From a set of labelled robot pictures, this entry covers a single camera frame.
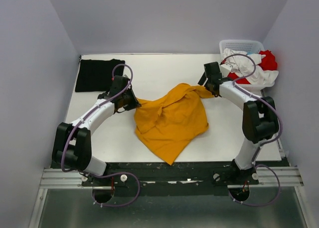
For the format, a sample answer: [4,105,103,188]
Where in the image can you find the aluminium extrusion rail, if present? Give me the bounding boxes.
[39,167,304,190]

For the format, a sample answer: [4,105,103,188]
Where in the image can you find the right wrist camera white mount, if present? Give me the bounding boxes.
[219,63,232,77]

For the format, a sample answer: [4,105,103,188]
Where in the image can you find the yellow t shirt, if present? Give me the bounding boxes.
[134,83,213,165]

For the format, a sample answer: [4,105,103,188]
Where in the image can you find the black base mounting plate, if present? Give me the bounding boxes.
[83,162,259,197]

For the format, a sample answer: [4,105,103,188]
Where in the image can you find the red t shirt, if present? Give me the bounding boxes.
[227,49,279,85]

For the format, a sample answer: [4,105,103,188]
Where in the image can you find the white plastic laundry basket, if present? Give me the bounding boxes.
[219,40,279,92]

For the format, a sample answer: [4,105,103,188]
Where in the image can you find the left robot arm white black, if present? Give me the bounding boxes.
[52,76,141,186]

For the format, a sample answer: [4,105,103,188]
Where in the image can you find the white t shirt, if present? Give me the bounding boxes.
[222,48,279,87]

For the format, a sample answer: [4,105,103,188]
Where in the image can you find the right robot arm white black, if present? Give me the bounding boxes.
[198,62,280,184]

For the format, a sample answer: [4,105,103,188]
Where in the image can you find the folded black t shirt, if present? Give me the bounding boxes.
[75,59,125,93]

